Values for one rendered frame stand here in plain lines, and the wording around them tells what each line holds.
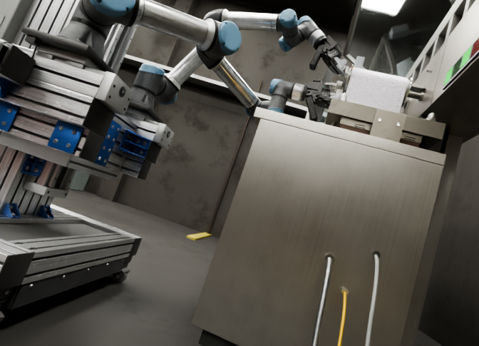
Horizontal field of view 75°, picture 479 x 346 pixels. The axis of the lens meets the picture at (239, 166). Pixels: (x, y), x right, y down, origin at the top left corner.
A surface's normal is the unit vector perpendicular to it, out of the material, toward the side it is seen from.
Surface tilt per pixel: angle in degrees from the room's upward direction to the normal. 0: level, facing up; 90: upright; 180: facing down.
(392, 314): 90
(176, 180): 90
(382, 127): 90
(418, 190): 90
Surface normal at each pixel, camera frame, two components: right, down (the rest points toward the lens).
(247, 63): -0.07, -0.18
